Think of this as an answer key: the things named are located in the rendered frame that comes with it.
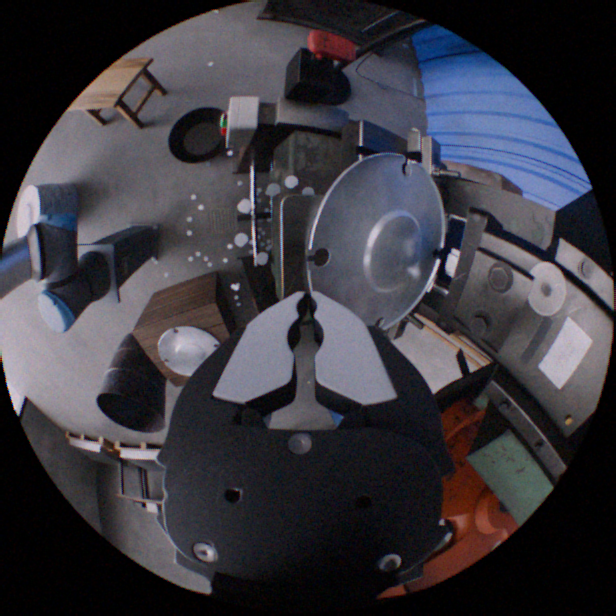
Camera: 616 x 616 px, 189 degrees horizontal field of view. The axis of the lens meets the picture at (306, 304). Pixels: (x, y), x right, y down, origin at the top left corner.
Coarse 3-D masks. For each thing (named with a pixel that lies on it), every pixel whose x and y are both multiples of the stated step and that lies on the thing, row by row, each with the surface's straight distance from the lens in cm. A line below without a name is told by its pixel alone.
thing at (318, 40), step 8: (312, 32) 36; (320, 32) 36; (312, 40) 34; (320, 40) 34; (328, 40) 36; (336, 40) 36; (344, 40) 38; (312, 48) 33; (320, 48) 33; (328, 48) 34; (336, 48) 35; (344, 48) 36; (352, 48) 37; (320, 56) 37; (328, 56) 34; (336, 56) 34; (344, 56) 34; (352, 56) 35
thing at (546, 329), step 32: (480, 256) 24; (512, 256) 27; (480, 288) 25; (512, 288) 24; (544, 288) 25; (576, 288) 28; (480, 320) 24; (512, 320) 25; (544, 320) 28; (576, 320) 28; (608, 320) 30; (512, 352) 29; (544, 352) 29; (576, 352) 29; (608, 352) 31; (544, 384) 31; (576, 384) 31; (576, 416) 34
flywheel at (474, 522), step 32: (448, 416) 55; (480, 416) 66; (448, 448) 56; (448, 480) 54; (480, 480) 61; (448, 512) 54; (480, 512) 60; (448, 544) 59; (480, 544) 65; (448, 576) 61
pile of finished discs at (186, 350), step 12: (168, 336) 81; (180, 336) 80; (192, 336) 79; (204, 336) 78; (168, 348) 85; (180, 348) 83; (192, 348) 82; (204, 348) 82; (216, 348) 82; (180, 360) 89; (192, 360) 87; (180, 372) 95; (192, 372) 94
